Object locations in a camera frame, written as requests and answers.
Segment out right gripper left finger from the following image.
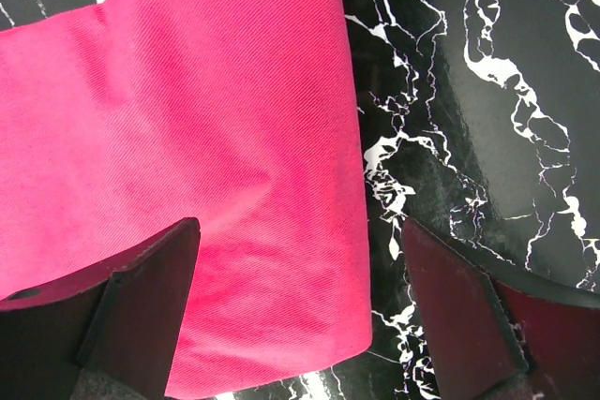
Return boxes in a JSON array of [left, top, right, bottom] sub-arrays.
[[1, 218, 201, 399]]

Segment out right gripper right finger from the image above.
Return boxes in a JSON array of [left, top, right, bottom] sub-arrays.
[[401, 219, 599, 399]]

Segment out pink trousers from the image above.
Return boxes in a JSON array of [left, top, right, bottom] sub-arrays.
[[1, 0, 372, 399]]

